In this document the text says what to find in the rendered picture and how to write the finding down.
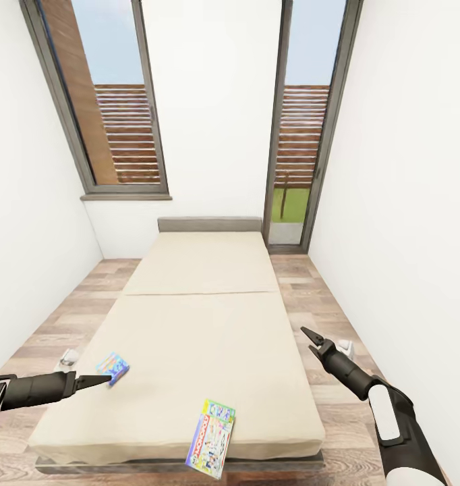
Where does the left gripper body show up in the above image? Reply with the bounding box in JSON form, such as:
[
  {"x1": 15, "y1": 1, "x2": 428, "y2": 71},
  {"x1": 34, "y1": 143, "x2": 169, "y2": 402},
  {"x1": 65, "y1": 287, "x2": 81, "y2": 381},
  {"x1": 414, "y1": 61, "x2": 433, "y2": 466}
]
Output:
[{"x1": 26, "y1": 368, "x2": 77, "y2": 407}]

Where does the board game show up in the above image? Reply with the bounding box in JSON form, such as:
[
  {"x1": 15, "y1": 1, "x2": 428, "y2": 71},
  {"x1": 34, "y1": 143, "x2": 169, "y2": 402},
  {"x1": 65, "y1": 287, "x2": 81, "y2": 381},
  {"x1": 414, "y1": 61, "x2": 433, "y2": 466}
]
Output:
[
  {"x1": 186, "y1": 399, "x2": 235, "y2": 480},
  {"x1": 94, "y1": 351, "x2": 130, "y2": 386}
]

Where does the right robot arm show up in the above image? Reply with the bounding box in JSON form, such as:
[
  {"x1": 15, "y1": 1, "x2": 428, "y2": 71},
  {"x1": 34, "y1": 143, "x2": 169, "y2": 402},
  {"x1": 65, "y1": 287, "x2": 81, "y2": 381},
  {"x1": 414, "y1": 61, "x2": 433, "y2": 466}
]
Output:
[{"x1": 301, "y1": 326, "x2": 448, "y2": 486}]

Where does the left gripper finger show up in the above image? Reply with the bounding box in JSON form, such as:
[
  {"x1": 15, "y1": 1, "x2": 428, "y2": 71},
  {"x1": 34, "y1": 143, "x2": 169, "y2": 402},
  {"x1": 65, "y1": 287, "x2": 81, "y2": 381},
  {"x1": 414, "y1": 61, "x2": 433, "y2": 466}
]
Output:
[{"x1": 72, "y1": 375, "x2": 111, "y2": 395}]

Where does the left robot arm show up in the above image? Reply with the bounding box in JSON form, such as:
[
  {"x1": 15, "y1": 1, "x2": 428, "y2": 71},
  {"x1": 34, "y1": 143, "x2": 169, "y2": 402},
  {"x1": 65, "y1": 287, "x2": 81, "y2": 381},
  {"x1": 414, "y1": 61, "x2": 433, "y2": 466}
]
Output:
[{"x1": 0, "y1": 349, "x2": 111, "y2": 412}]

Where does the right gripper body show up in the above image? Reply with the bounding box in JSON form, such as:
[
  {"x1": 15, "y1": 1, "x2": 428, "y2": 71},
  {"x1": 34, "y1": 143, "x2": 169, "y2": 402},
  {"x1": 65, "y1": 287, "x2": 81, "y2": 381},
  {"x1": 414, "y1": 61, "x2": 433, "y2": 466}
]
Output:
[{"x1": 317, "y1": 339, "x2": 359, "y2": 386}]

